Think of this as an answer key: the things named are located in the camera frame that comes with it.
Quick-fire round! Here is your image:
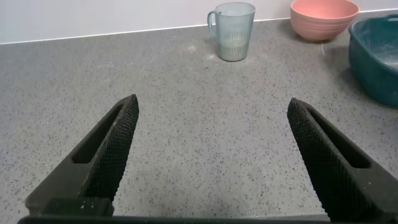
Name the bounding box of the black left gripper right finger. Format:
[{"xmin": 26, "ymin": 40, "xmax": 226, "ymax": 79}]
[{"xmin": 287, "ymin": 97, "xmax": 398, "ymax": 223}]

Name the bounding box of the teal plastic basin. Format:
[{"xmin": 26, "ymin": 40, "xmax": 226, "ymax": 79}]
[{"xmin": 348, "ymin": 14, "xmax": 398, "ymax": 109}]

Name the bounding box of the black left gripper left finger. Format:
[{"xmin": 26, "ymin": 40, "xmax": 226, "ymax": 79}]
[{"xmin": 25, "ymin": 94, "xmax": 140, "ymax": 217}]

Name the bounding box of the beige powder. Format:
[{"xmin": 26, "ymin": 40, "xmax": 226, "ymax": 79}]
[{"xmin": 217, "ymin": 39, "xmax": 251, "ymax": 62}]

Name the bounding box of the pink ribbed bowl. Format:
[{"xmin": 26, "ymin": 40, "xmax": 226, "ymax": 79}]
[{"xmin": 290, "ymin": 0, "xmax": 361, "ymax": 43}]

